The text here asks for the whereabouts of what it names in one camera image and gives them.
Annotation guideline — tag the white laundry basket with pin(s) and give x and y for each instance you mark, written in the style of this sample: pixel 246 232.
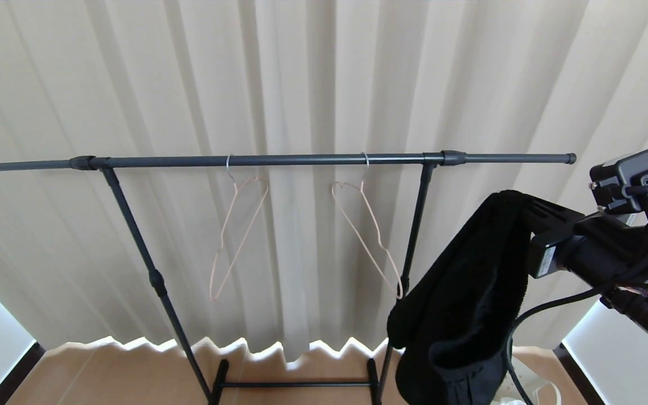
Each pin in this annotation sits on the white laundry basket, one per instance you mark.
pixel 526 368

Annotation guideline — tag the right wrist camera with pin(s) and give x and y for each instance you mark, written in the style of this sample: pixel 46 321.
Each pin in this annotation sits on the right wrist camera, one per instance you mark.
pixel 628 180

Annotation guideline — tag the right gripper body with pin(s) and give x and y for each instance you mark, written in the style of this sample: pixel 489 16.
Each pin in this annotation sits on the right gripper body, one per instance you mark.
pixel 594 253

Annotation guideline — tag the black shorts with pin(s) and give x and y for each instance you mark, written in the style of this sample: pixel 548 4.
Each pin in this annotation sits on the black shorts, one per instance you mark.
pixel 459 326

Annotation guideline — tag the beige curtain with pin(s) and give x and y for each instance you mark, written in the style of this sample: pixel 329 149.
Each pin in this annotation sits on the beige curtain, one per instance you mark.
pixel 133 84

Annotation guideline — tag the pink clothes hanger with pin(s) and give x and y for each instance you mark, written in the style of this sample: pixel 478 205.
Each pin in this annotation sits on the pink clothes hanger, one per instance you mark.
pixel 247 235
pixel 364 242

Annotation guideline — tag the black clothes rack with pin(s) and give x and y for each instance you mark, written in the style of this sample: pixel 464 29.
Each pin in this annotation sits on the black clothes rack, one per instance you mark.
pixel 301 160

